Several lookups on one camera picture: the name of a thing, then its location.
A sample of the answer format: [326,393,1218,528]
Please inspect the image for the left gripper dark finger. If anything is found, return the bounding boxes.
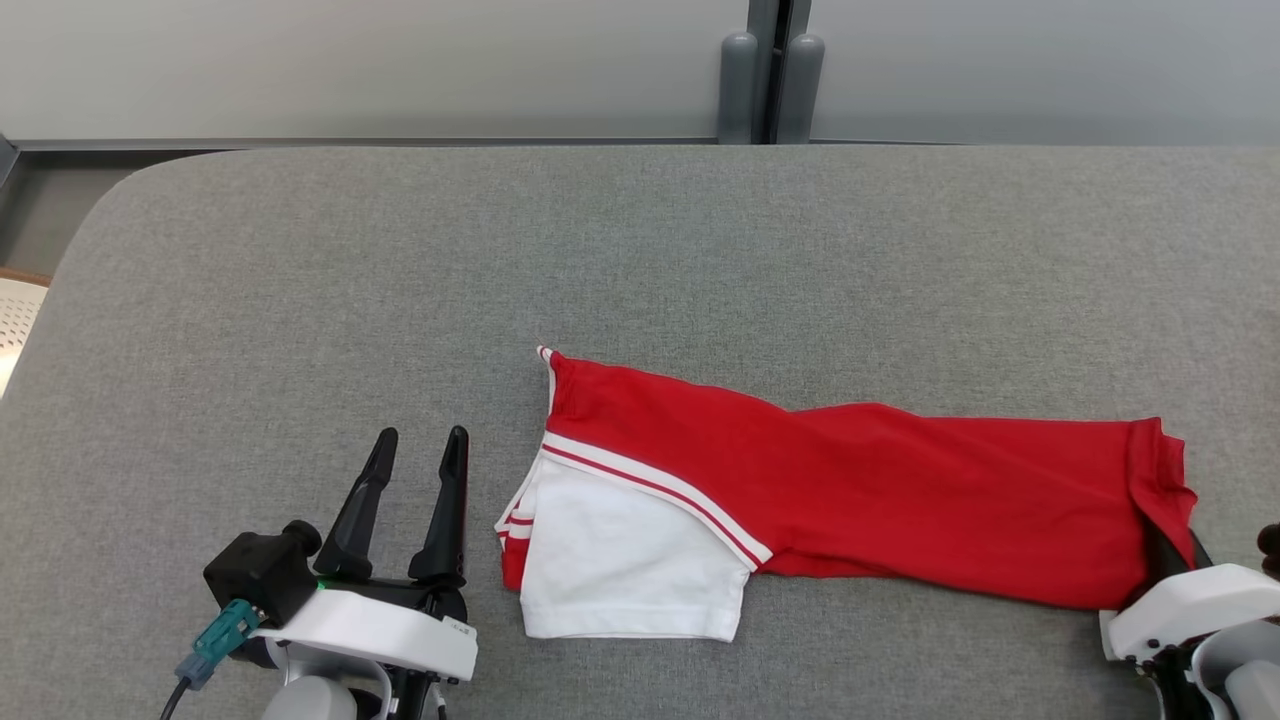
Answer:
[408,425,471,588]
[314,427,400,583]

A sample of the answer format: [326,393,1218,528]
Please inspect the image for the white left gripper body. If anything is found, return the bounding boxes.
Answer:
[249,576,480,684]

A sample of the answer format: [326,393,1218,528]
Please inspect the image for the red and white jersey shirt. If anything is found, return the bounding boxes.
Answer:
[494,345,1199,644]

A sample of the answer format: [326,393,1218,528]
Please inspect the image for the beige perforated chair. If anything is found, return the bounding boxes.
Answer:
[0,268,51,401]

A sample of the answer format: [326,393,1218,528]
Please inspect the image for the grey partition base rail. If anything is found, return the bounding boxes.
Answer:
[5,137,723,151]

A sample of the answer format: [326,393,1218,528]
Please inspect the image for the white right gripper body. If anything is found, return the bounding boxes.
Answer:
[1100,563,1280,663]

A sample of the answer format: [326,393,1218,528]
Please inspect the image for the teal left cable connector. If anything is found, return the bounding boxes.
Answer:
[175,598,263,691]

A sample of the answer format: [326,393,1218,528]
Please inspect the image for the grey cylinder post bumper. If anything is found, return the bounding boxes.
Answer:
[778,33,826,146]
[718,30,759,146]

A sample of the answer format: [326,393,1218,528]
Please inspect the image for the grey partition post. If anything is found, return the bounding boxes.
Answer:
[748,0,813,144]

